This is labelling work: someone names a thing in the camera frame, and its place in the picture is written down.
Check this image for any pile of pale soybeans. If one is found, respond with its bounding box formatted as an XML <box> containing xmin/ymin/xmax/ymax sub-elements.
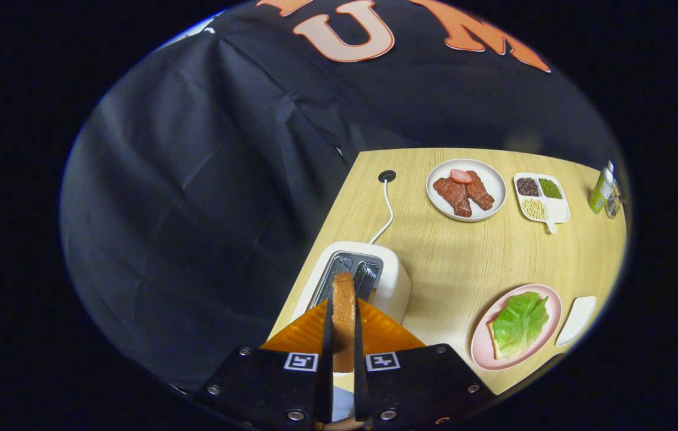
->
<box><xmin>521</xmin><ymin>198</ymin><xmax>548</xmax><ymax>221</ymax></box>

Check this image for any bread slice with ham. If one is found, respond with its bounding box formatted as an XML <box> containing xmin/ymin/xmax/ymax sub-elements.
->
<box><xmin>486</xmin><ymin>322</ymin><xmax>505</xmax><ymax>360</ymax></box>

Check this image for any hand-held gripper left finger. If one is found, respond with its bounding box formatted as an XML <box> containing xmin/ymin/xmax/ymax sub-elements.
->
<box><xmin>192</xmin><ymin>298</ymin><xmax>335</xmax><ymax>429</ymax></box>

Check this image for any white round plate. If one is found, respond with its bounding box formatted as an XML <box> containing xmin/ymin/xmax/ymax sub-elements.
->
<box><xmin>426</xmin><ymin>159</ymin><xmax>507</xmax><ymax>223</ymax></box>

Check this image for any plain toasted bread slice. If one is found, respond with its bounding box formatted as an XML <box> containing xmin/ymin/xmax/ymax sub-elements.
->
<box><xmin>331</xmin><ymin>273</ymin><xmax>357</xmax><ymax>373</ymax></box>

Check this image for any white divided dish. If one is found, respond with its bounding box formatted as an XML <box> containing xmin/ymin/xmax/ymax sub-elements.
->
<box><xmin>513</xmin><ymin>172</ymin><xmax>571</xmax><ymax>234</ymax></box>

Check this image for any white toaster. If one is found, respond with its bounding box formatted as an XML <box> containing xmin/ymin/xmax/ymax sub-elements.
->
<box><xmin>291</xmin><ymin>241</ymin><xmax>412</xmax><ymax>327</ymax></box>

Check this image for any pink round plate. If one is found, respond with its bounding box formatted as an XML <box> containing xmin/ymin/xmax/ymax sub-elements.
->
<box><xmin>471</xmin><ymin>284</ymin><xmax>563</xmax><ymax>371</ymax></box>

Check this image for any green and silver bottle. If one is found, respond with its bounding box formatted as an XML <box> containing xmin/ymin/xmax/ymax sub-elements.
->
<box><xmin>588</xmin><ymin>160</ymin><xmax>615</xmax><ymax>214</ymax></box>

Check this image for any metal wire basket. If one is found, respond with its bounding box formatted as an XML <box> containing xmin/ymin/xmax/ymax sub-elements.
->
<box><xmin>605</xmin><ymin>180</ymin><xmax>624</xmax><ymax>219</ymax></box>

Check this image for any white toaster cable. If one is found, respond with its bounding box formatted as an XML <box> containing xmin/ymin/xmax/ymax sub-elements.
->
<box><xmin>369</xmin><ymin>178</ymin><xmax>395</xmax><ymax>245</ymax></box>

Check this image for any white rectangular dish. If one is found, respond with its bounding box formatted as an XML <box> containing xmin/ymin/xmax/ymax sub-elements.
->
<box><xmin>556</xmin><ymin>296</ymin><xmax>597</xmax><ymax>347</ymax></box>

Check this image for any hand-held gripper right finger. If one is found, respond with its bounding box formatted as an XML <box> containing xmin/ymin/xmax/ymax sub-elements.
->
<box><xmin>354</xmin><ymin>298</ymin><xmax>498</xmax><ymax>429</ymax></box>

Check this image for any green lettuce leaf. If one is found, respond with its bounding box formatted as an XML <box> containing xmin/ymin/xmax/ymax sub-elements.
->
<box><xmin>490</xmin><ymin>292</ymin><xmax>550</xmax><ymax>360</ymax></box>

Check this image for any black backdrop cloth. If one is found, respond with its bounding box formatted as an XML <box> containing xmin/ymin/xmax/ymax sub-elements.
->
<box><xmin>59</xmin><ymin>0</ymin><xmax>621</xmax><ymax>393</ymax></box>

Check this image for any brown meat piece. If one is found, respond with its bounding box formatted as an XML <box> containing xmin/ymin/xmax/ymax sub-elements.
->
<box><xmin>433</xmin><ymin>177</ymin><xmax>473</xmax><ymax>218</ymax></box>
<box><xmin>466</xmin><ymin>171</ymin><xmax>495</xmax><ymax>211</ymax></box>

